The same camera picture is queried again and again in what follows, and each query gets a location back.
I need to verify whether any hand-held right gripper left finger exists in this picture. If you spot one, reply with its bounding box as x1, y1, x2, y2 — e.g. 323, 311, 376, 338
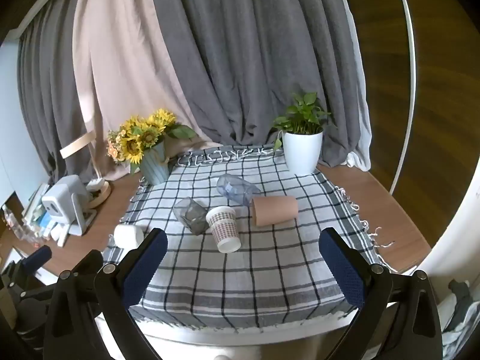
43, 228, 168, 360

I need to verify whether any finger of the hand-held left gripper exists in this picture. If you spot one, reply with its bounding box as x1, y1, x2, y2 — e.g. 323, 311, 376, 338
14, 245, 53, 279

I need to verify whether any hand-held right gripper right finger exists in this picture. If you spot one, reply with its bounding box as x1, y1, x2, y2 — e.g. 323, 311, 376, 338
319, 227, 443, 360

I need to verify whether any white cup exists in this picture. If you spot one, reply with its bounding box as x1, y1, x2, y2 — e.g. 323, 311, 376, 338
113, 224, 145, 250

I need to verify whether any grey glass cup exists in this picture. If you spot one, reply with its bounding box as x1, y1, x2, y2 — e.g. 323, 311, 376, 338
173, 197, 210, 236

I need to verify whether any patterned paper cup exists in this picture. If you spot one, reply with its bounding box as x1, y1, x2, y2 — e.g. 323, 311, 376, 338
205, 206, 242, 254

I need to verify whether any tan cup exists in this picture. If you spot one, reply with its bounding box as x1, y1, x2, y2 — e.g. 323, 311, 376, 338
251, 195, 299, 227

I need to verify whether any clear blue plastic cup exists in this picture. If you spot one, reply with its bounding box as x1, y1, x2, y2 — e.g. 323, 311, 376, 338
216, 174, 262, 206

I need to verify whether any white box-shaped device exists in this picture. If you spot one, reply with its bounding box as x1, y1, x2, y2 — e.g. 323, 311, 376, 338
41, 175, 99, 237

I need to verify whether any round wooden tray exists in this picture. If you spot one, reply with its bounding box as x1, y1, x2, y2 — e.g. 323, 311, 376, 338
85, 179, 113, 208

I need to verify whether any grey checkered tablecloth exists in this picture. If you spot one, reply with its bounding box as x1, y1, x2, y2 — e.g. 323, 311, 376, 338
102, 144, 394, 332

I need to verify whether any teal ribbed vase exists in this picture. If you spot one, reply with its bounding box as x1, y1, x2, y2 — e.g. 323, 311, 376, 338
139, 139, 172, 186

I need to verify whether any beige curtain tieback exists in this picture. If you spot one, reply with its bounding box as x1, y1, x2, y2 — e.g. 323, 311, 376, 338
60, 130, 95, 159

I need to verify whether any white plant pot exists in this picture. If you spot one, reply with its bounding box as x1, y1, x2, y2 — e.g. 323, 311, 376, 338
281, 129, 324, 176

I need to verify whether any grey cloth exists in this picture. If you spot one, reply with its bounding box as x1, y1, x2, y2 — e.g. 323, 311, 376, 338
442, 279, 480, 343

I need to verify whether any sunflower bouquet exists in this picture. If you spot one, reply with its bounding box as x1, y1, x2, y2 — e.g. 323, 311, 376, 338
107, 109, 198, 175

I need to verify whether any white sheer curtain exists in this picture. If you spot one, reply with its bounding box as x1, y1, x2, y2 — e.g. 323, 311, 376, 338
335, 0, 373, 172

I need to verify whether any grey curtain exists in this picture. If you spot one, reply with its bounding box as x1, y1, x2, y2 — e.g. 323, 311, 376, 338
16, 0, 99, 185
150, 0, 370, 167

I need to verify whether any green leafy plant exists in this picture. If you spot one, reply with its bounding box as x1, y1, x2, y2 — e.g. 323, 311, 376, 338
271, 92, 333, 151

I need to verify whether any pink curtain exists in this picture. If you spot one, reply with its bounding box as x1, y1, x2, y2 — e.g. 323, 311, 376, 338
71, 0, 227, 181

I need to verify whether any white round hoop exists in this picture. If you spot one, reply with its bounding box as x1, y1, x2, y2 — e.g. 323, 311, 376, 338
387, 0, 419, 196

